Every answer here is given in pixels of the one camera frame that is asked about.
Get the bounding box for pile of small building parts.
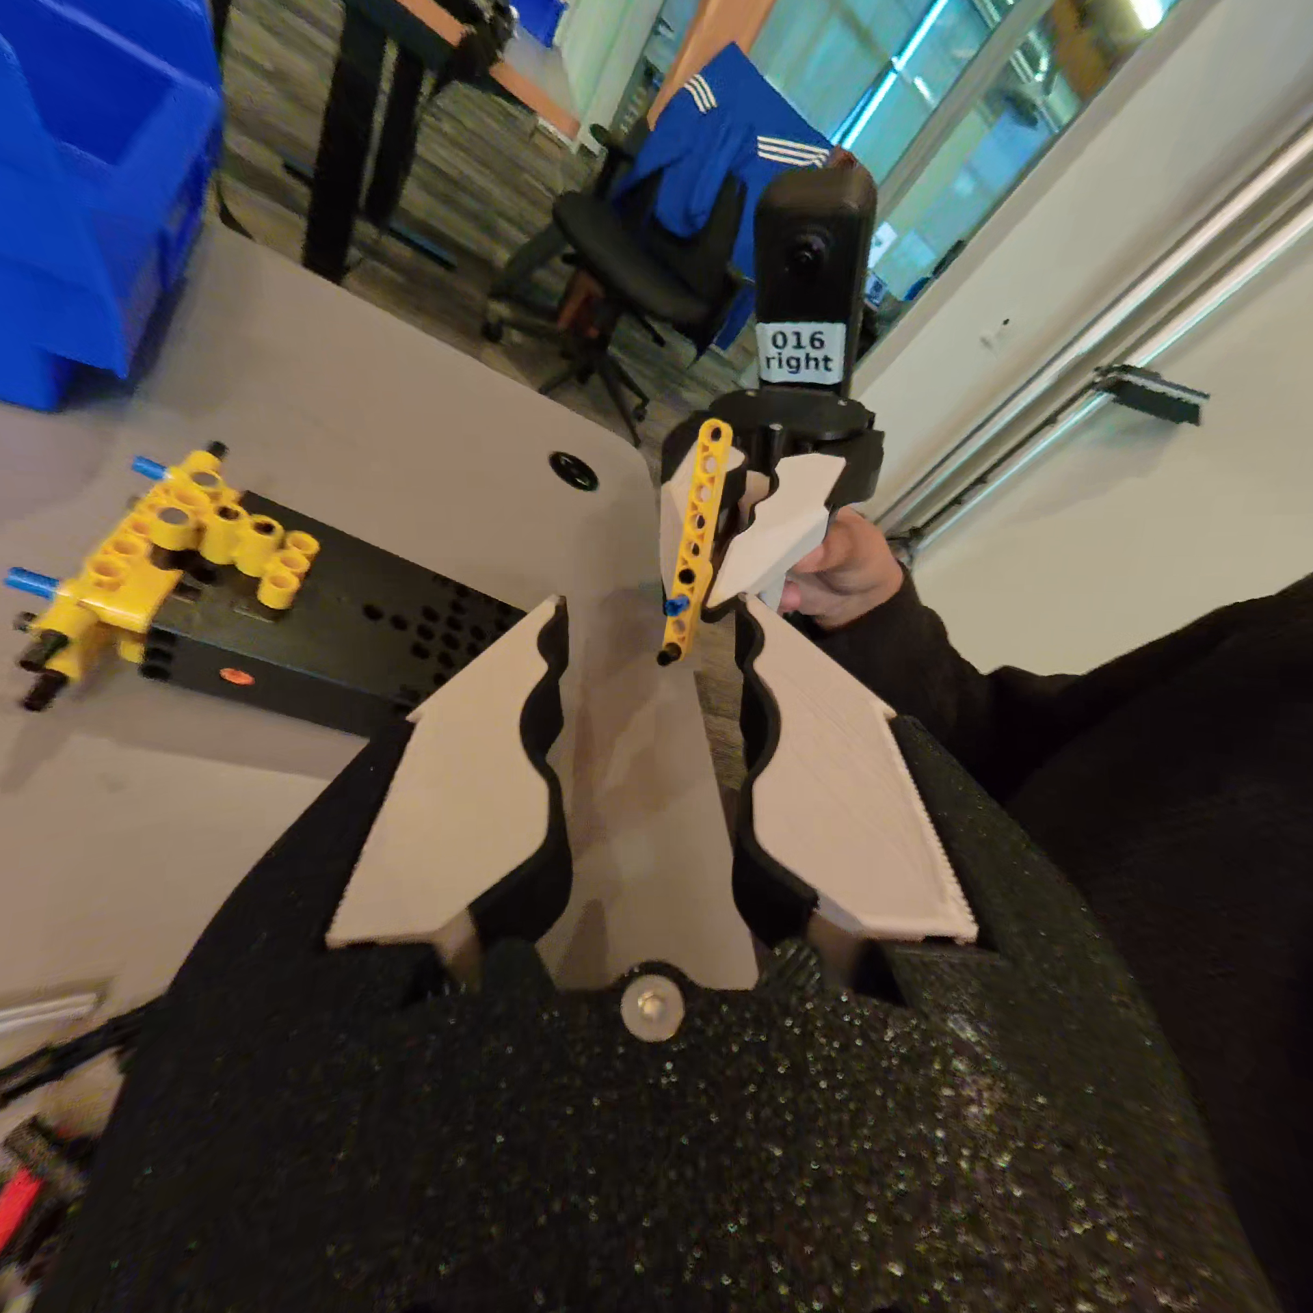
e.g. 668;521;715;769
0;985;135;1274

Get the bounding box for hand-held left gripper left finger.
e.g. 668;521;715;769
327;596;574;991

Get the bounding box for black office chair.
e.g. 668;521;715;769
482;124;756;454

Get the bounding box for yellow perforated beam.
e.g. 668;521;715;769
657;418;735;668

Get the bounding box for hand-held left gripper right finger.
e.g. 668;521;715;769
734;597;981;991

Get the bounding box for blue storage bin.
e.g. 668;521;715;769
0;0;226;415

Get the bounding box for black legged wooden desk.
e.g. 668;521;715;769
282;0;585;283

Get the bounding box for blue striped jacket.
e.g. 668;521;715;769
613;41;835;355

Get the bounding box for yellow and black brick assembly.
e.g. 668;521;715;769
5;441;531;738

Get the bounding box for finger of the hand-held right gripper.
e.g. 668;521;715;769
660;466;756;618
709;452;849;612

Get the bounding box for black wall bracket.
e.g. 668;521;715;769
1093;365;1211;427

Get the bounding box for person's right forearm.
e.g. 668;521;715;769
810;569;1313;823

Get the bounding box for person's right hand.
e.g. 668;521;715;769
781;510;907;630

